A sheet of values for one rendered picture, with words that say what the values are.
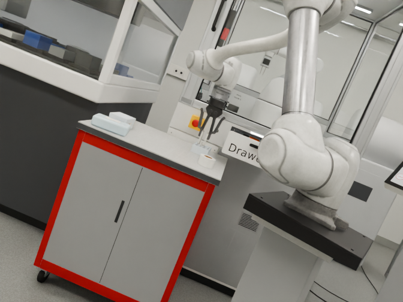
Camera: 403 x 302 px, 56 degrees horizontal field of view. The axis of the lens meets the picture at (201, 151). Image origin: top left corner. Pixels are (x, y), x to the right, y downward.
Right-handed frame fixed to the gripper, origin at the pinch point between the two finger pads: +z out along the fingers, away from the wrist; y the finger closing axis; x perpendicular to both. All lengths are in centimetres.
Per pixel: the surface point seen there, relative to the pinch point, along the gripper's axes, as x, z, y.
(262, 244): -56, 19, 40
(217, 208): 22.7, 36.6, 19.5
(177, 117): 20.5, -2.8, -20.0
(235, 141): -7.5, -5.5, 15.4
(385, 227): 334, 61, 227
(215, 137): 21.7, -0.2, 3.4
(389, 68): 25, -66, 72
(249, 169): 23.0, 9.3, 27.4
